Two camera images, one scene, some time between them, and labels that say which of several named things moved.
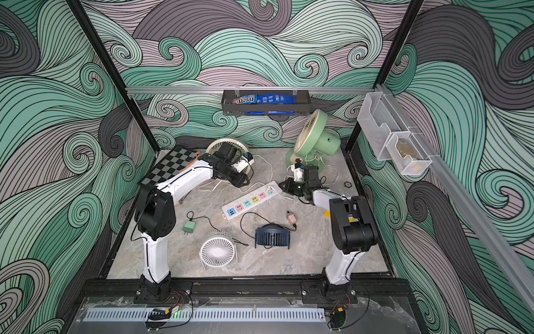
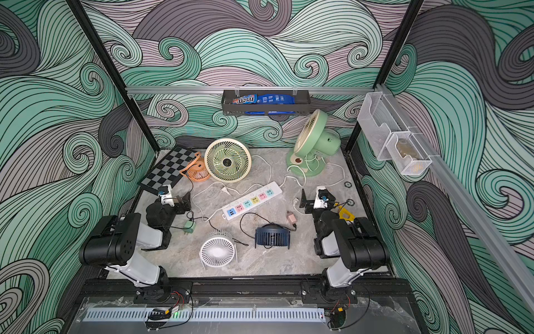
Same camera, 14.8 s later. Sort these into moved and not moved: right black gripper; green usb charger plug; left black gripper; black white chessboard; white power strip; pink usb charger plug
Moved: left black gripper; right black gripper
Not moved: white power strip; black white chessboard; green usb charger plug; pink usb charger plug
